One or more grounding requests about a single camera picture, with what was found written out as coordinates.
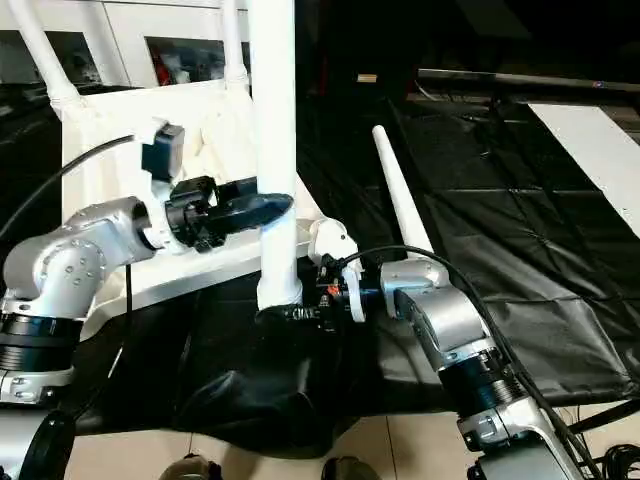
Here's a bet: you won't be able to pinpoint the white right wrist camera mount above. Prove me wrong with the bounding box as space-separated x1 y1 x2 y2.
307 216 370 325

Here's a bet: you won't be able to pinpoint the white plastic stool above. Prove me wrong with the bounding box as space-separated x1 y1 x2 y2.
58 81 327 342

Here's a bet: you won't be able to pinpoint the coiled black floor cables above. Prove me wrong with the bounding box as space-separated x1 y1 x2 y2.
598 441 640 480

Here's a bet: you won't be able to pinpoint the black metal table leg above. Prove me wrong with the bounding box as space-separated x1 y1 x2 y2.
568 398 640 437

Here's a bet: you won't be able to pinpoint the white cabinet with glass doors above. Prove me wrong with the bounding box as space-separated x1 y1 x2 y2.
0 0 252 90

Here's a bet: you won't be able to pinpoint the black glossy mat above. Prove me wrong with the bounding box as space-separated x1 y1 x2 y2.
0 79 640 459

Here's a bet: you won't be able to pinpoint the black horizontal bar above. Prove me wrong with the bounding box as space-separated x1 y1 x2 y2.
416 68 640 93

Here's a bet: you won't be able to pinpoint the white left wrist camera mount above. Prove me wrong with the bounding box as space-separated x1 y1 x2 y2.
138 116 190 257

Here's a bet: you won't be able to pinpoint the white flat board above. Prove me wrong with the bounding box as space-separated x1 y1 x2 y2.
526 102 640 237

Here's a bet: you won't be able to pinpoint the thin black cable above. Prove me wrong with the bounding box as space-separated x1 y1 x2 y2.
111 263 135 372

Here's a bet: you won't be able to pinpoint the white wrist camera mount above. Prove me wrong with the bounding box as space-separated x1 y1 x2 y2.
307 216 370 325
138 116 190 257

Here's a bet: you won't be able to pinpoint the dark rounded robot body part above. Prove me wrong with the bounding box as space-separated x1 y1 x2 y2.
321 454 382 480
163 453 222 480

